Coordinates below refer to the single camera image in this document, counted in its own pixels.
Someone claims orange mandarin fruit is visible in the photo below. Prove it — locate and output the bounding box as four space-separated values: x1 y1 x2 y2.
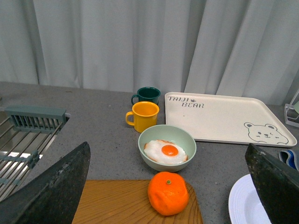
148 172 189 216

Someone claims light green bowl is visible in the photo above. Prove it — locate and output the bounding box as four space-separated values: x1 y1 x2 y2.
138 125 197 172

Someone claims fake fried egg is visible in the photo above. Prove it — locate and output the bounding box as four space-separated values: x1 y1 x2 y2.
144 140 188 165

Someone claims white curtain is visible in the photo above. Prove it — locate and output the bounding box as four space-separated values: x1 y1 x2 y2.
0 0 299 105

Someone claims yellow mug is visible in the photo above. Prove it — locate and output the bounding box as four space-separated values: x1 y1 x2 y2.
125 101 160 133

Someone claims wooden cutting board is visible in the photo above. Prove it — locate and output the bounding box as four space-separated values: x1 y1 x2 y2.
72 180 203 224

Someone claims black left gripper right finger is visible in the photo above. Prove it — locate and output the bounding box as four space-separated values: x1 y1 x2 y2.
245 143 299 224

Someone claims dark green mug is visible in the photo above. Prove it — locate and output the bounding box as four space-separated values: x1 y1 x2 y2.
131 87 161 105

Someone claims white plate stand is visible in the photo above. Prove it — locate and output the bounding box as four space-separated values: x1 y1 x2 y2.
284 90 299 127

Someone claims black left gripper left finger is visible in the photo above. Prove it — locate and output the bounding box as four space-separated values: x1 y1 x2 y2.
0 142 91 224

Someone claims white ribbed plate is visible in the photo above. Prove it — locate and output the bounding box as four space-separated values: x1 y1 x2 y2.
228 174 271 224

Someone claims metal dish drying rack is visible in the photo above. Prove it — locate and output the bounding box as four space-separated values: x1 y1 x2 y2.
0 105 71 200

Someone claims blue grey cloth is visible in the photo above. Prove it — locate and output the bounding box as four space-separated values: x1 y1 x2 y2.
278 149 299 171

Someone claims cream bear serving tray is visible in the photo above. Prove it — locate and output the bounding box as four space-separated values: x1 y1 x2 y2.
164 92 297 147

